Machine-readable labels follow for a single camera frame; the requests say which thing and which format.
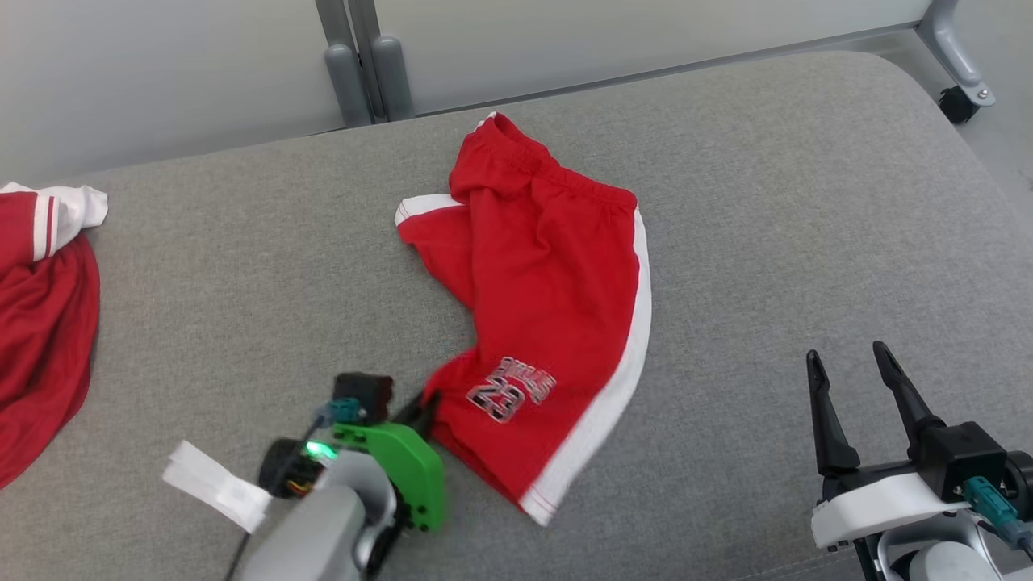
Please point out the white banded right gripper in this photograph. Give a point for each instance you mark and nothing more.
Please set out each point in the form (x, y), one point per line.
(880, 504)

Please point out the red white basketball shorts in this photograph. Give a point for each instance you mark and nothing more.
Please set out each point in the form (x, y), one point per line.
(549, 282)

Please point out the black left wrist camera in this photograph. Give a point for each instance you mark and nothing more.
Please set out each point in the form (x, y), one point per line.
(365, 395)

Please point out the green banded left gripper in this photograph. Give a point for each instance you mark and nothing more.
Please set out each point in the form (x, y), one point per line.
(411, 476)

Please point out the grey partition post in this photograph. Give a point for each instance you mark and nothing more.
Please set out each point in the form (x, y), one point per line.
(347, 73)
(391, 77)

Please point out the red white basketball jersey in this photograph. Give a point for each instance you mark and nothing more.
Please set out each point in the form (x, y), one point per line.
(40, 323)

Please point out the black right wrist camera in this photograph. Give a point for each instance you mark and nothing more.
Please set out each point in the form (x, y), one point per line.
(960, 452)

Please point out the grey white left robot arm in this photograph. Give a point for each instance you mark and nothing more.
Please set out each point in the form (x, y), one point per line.
(323, 524)

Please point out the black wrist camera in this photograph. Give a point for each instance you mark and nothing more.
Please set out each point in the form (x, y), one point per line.
(960, 452)
(365, 395)

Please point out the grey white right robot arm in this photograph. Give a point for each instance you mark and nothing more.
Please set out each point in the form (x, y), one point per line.
(944, 561)

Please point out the grey metal leg with caster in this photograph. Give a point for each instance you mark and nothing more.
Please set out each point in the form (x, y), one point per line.
(956, 56)

